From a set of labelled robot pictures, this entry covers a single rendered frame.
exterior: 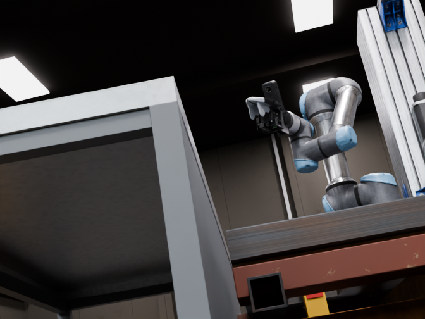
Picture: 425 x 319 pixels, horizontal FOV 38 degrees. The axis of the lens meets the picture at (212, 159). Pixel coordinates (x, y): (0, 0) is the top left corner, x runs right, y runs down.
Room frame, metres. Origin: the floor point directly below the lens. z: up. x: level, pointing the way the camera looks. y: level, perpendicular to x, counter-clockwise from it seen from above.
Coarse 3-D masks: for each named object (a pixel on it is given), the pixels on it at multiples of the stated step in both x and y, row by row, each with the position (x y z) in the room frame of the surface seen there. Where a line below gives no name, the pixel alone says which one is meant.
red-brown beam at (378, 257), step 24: (384, 240) 0.96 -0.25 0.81; (408, 240) 0.93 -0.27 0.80; (240, 264) 0.97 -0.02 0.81; (264, 264) 0.94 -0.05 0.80; (288, 264) 0.93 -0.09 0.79; (312, 264) 0.93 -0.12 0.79; (336, 264) 0.93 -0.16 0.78; (360, 264) 0.93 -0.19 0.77; (384, 264) 0.93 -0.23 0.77; (408, 264) 0.93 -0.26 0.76; (240, 288) 0.94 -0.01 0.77; (264, 288) 0.94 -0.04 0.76; (288, 288) 0.93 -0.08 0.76; (312, 288) 0.96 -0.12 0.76; (336, 288) 1.00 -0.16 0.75
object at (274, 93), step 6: (264, 84) 1.76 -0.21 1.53; (270, 84) 1.75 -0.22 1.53; (276, 84) 1.76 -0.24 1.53; (264, 90) 1.77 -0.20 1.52; (270, 90) 1.76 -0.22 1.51; (276, 90) 1.76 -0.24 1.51; (270, 96) 1.77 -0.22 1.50; (276, 96) 1.76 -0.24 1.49; (282, 102) 1.79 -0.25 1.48; (282, 108) 1.79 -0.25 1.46
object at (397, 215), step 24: (312, 216) 0.93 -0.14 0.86; (336, 216) 0.93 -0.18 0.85; (360, 216) 0.93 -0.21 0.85; (384, 216) 0.93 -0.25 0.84; (408, 216) 0.93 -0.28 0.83; (240, 240) 0.94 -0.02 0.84; (264, 240) 0.94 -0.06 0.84; (288, 240) 0.93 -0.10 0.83; (312, 240) 0.93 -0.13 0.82; (336, 240) 0.93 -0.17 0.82; (360, 240) 0.95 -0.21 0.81; (360, 288) 1.50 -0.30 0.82; (384, 288) 1.57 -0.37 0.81
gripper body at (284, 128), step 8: (280, 104) 1.76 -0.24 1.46; (272, 112) 1.74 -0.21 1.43; (280, 112) 1.76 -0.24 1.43; (288, 112) 1.82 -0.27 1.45; (256, 120) 1.77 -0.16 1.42; (264, 120) 1.76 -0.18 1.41; (272, 120) 1.74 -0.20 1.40; (280, 120) 1.76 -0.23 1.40; (288, 120) 1.82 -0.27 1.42; (264, 128) 1.77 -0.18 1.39; (272, 128) 1.80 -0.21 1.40; (280, 128) 1.78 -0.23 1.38; (288, 128) 1.84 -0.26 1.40; (280, 136) 1.85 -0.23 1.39
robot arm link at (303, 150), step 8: (304, 136) 1.89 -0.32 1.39; (296, 144) 1.90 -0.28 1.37; (304, 144) 1.89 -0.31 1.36; (312, 144) 1.87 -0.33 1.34; (296, 152) 1.90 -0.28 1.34; (304, 152) 1.89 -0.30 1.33; (312, 152) 1.87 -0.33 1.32; (320, 152) 1.86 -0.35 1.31; (296, 160) 1.91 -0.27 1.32; (304, 160) 1.89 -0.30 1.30; (312, 160) 1.89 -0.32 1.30; (320, 160) 1.90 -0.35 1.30; (296, 168) 1.93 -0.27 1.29; (304, 168) 1.90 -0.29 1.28; (312, 168) 1.92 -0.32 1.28
